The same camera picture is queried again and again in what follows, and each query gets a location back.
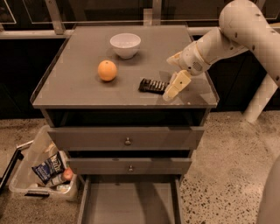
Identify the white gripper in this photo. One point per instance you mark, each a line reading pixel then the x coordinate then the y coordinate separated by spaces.
pixel 191 60

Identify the black rxbar chocolate bar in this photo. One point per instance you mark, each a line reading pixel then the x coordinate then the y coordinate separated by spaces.
pixel 153 86

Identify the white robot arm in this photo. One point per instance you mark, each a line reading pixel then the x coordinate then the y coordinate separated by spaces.
pixel 242 27

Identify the grey top drawer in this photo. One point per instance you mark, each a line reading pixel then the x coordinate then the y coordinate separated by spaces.
pixel 126 138

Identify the grey drawer cabinet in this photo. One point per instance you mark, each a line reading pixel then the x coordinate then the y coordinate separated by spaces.
pixel 71 93

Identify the grey middle drawer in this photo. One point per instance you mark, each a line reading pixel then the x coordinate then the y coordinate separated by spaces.
pixel 149 166

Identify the grey open bottom drawer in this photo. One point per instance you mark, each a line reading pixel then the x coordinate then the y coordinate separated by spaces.
pixel 131 199

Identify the white ceramic bowl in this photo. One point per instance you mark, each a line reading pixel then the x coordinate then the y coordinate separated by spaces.
pixel 125 45

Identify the orange fruit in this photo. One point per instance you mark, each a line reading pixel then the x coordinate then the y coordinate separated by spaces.
pixel 107 70

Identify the red apple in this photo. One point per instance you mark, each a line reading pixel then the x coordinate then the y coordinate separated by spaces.
pixel 67 174

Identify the blue kettle chips bag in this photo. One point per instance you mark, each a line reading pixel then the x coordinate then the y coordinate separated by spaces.
pixel 51 167

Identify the clear plastic storage bin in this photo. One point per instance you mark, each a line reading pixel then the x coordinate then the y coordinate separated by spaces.
pixel 25 181

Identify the black bin lid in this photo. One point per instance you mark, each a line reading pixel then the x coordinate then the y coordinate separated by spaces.
pixel 17 155

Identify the metal window railing frame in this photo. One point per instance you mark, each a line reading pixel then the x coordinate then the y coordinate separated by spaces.
pixel 56 19

